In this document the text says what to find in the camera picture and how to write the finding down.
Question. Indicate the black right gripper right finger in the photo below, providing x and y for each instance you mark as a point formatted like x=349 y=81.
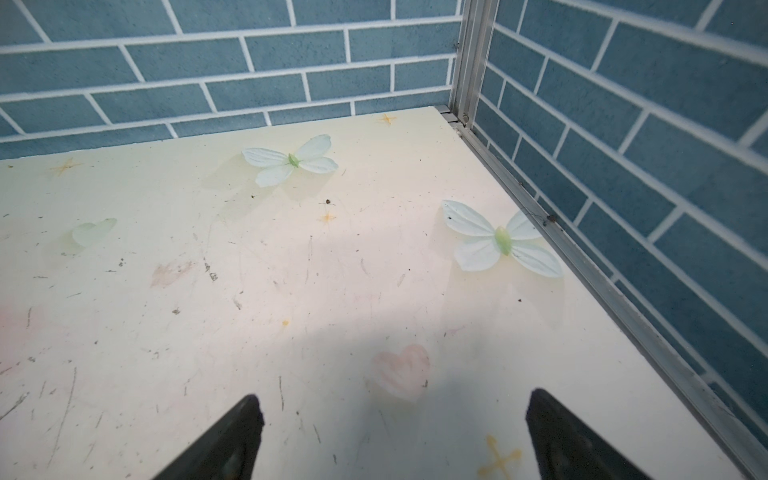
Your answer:
x=568 y=449

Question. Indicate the aluminium corner post right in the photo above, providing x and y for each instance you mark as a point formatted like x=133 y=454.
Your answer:
x=472 y=53

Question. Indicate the aluminium right floor rail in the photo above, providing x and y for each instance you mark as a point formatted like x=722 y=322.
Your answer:
x=727 y=431

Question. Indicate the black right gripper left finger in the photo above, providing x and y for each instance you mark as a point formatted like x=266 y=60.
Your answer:
x=227 y=450

